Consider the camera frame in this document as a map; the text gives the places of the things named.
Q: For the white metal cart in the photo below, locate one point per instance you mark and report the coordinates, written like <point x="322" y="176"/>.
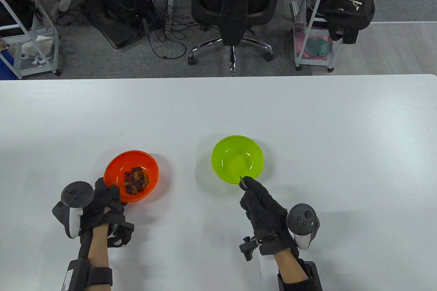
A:
<point x="313" y="62"/>
<point x="37" y="69"/>

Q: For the orange plastic bowl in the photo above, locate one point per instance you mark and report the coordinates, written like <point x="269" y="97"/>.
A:
<point x="136" y="159"/>

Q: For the person's left forearm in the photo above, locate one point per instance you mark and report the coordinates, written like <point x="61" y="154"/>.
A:
<point x="99" y="250"/>

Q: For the teal round lid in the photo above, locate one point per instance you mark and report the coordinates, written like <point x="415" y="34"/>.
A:
<point x="317" y="47"/>

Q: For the person's right hand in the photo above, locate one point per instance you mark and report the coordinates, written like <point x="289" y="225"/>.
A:
<point x="266" y="209"/>

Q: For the metal tweezers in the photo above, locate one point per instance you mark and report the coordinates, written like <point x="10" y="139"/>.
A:
<point x="242" y="179"/>

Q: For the white crumpled bag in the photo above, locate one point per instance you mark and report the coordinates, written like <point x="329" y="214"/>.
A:
<point x="37" y="47"/>

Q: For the black wrist sensor module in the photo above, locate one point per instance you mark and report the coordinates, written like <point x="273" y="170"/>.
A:
<point x="126" y="233"/>
<point x="249" y="246"/>

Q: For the black backpack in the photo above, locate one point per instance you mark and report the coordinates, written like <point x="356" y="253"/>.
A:
<point x="344" y="18"/>

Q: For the person's right forearm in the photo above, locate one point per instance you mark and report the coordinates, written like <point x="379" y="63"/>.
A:
<point x="288" y="267"/>

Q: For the black white controller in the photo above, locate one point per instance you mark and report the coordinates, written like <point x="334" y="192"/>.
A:
<point x="302" y="217"/>
<point x="77" y="194"/>

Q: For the pink tray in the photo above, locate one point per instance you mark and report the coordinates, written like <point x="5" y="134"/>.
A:
<point x="299" y="42"/>

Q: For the black left wrist sensor module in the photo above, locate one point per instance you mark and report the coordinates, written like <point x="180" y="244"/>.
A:
<point x="126" y="233"/>

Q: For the black white right controller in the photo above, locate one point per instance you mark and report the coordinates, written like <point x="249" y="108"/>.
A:
<point x="302" y="217"/>

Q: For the person's left hand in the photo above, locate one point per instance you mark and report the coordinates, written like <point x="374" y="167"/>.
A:
<point x="102" y="212"/>

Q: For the black bag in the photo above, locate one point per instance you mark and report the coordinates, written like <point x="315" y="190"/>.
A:
<point x="13" y="11"/>

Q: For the black white left controller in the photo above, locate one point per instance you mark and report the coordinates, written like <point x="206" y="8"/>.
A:
<point x="77" y="194"/>

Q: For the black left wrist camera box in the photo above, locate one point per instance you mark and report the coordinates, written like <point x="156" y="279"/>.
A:
<point x="73" y="275"/>

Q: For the blue object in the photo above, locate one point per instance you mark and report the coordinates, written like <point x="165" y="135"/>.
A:
<point x="4" y="66"/>

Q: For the black right wrist sensor module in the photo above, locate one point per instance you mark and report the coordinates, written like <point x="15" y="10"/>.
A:
<point x="249" y="246"/>

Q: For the pile of raisins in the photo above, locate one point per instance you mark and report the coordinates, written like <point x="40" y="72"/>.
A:
<point x="136" y="182"/>

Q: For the green plastic bowl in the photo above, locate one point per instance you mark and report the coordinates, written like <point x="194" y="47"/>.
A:
<point x="235" y="161"/>

